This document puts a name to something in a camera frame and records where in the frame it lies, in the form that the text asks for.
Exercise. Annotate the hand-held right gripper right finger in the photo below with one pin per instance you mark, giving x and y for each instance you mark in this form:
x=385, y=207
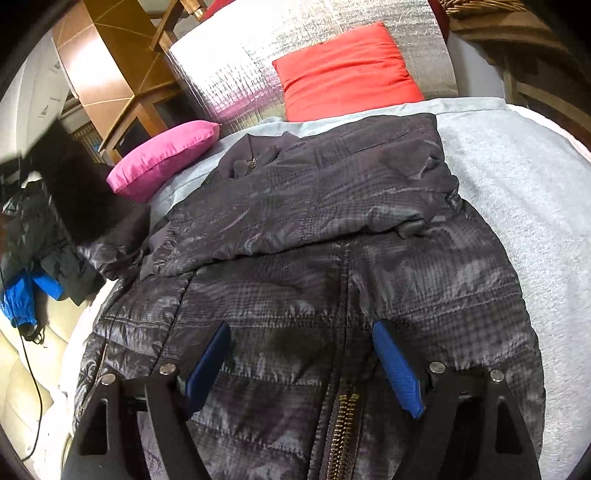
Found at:
x=397, y=369

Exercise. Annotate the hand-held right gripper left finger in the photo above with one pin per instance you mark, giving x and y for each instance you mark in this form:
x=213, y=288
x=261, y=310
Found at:
x=207, y=364

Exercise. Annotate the dark grey puffer jacket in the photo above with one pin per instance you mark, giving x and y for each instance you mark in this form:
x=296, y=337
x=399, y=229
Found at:
x=300, y=207

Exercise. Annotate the pile of dark clothes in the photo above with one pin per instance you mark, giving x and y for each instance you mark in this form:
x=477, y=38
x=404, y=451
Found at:
x=27, y=230

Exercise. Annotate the pink pillow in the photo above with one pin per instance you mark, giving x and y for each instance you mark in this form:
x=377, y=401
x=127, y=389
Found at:
x=161, y=159

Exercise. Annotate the blue cloth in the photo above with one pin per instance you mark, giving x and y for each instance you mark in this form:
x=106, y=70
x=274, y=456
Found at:
x=18, y=300

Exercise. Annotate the brown wooden cabinet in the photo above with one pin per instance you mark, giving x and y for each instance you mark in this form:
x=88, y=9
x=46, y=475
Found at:
x=92, y=55

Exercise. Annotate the silver foil mat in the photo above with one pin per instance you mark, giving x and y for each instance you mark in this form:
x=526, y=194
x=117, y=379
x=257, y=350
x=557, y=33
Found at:
x=221, y=69

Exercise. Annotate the light grey blanket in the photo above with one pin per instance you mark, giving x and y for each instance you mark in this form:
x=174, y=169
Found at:
x=517, y=184

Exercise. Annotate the red cloth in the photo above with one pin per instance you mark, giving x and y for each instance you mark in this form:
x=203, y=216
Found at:
x=217, y=7

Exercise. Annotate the red pillow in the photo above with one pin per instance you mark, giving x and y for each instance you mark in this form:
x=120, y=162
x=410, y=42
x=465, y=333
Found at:
x=346, y=74

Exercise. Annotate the wicker basket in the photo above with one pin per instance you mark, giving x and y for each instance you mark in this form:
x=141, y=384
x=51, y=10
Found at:
x=485, y=5

